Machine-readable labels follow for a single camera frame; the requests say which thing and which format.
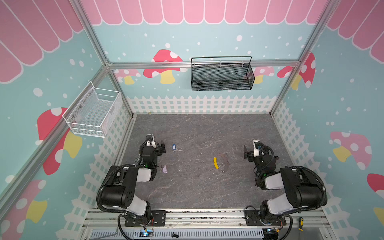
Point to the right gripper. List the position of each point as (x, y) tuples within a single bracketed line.
[(248, 151)]

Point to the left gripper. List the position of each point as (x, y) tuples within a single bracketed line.
[(160, 147)]

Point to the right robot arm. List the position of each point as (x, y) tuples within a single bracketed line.
[(304, 190)]

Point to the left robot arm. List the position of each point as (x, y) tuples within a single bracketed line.
[(117, 191)]

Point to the white wire wall basket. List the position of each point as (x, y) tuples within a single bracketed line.
[(93, 112)]

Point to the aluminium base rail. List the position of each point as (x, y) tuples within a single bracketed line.
[(190, 218)]

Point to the yellow handled screwdriver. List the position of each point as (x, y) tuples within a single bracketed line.
[(301, 223)]

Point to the white vented cable duct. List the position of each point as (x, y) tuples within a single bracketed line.
[(196, 234)]

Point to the black mesh wall basket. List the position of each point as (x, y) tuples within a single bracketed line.
[(228, 73)]

